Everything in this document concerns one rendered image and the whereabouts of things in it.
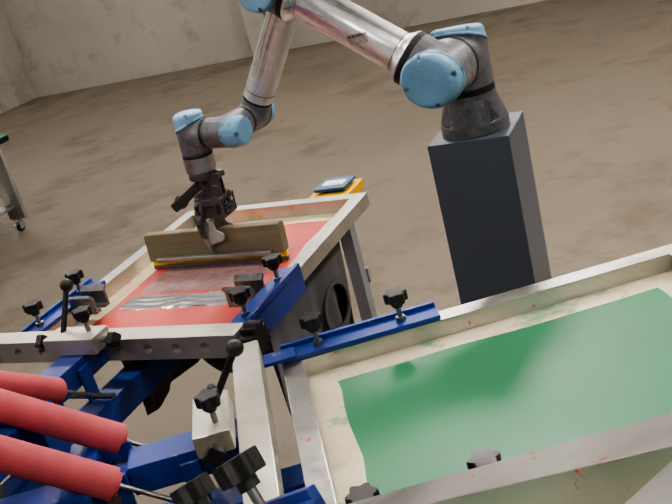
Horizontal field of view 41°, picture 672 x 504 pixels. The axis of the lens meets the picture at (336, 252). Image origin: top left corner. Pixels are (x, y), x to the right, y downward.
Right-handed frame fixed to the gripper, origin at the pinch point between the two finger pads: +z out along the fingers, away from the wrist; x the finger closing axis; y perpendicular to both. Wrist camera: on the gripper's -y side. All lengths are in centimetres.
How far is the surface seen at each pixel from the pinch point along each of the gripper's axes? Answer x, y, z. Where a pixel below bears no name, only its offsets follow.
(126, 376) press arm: -49.0, 2.0, 8.5
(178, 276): -6.6, -9.0, 5.2
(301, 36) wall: 916, -393, 94
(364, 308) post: 48, 15, 44
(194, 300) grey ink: -22.2, 5.1, 4.2
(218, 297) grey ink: -21.1, 11.1, 4.1
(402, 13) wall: 918, -251, 85
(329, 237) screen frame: 3.4, 30.6, 0.7
